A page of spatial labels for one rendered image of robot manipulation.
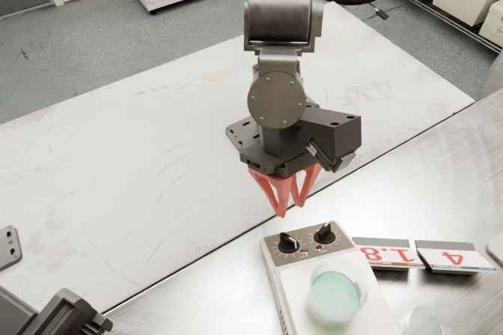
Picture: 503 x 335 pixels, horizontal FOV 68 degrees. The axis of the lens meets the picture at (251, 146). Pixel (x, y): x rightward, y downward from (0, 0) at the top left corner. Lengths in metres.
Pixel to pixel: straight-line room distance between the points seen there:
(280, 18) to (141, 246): 0.42
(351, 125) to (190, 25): 2.39
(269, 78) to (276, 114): 0.04
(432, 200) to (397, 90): 0.28
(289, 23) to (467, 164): 0.49
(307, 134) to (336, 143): 0.04
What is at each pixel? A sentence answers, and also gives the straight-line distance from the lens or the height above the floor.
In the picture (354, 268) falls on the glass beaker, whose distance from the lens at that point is 0.45.
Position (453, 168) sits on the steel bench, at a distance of 0.78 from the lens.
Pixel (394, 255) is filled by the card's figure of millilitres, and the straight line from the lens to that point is 0.62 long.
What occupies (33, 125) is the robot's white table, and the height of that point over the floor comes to 0.90.
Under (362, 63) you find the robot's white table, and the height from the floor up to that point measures 0.90.
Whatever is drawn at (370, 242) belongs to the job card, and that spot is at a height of 0.90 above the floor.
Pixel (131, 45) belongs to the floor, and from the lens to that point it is 2.64.
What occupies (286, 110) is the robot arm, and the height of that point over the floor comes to 1.21.
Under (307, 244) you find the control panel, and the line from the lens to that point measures 0.57.
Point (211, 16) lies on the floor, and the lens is 2.80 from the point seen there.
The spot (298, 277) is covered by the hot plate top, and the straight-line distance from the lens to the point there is 0.51.
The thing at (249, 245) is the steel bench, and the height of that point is 0.90.
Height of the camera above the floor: 1.47
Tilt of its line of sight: 51 degrees down
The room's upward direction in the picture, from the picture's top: 2 degrees counter-clockwise
